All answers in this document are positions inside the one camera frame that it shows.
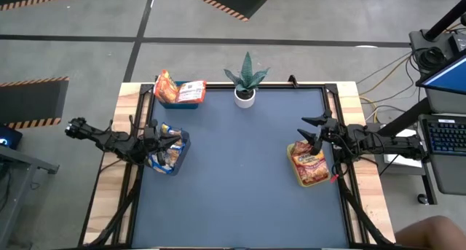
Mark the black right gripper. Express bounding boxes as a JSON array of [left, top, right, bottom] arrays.
[[296, 109, 346, 157]]

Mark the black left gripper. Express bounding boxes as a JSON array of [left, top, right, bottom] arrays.
[[140, 118, 182, 167]]

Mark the blue soy sauce ramen pack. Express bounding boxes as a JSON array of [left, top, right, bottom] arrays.
[[148, 152, 175, 176], [165, 139, 187, 168], [159, 122, 183, 138]]

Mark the grey translucent plastic bin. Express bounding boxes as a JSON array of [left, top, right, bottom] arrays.
[[146, 124, 191, 177]]

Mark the red-orange beef ramen pack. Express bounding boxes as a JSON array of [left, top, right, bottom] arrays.
[[291, 149, 331, 187], [290, 140, 313, 157]]

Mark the yellow-green plastic bin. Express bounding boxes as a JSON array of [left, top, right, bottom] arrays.
[[285, 142, 332, 189]]

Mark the orange chicken ramen pack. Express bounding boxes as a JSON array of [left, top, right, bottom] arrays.
[[175, 79, 208, 105], [154, 69, 180, 105]]

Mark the teal plastic bin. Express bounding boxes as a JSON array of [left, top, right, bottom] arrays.
[[159, 80, 201, 110]]

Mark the snake plant in white pot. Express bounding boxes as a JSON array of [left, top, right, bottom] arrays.
[[223, 51, 270, 106]]

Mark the grey-blue table mat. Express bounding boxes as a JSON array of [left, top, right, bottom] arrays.
[[131, 87, 351, 249]]

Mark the white paper sheet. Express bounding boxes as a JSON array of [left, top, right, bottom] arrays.
[[382, 128, 423, 169]]

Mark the black diagonal beam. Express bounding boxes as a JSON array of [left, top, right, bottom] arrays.
[[376, 96, 433, 138]]

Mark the black keyboard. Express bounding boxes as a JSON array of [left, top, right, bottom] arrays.
[[422, 117, 466, 157]]

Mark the grey equipment box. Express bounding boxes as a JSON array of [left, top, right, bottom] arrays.
[[408, 28, 466, 73]]

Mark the grey metal desk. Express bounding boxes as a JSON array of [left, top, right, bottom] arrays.
[[0, 144, 60, 250]]

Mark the blue-screen monitor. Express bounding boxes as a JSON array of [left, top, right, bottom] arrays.
[[416, 51, 466, 96]]

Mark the black computer with blue light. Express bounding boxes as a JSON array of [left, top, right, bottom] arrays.
[[0, 123, 23, 151]]

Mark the person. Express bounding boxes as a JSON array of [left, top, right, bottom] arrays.
[[394, 215, 466, 250]]

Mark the black stand pole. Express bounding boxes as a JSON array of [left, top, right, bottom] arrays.
[[423, 0, 466, 42]]

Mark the grey floor cable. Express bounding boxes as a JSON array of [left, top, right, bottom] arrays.
[[355, 52, 412, 85]]

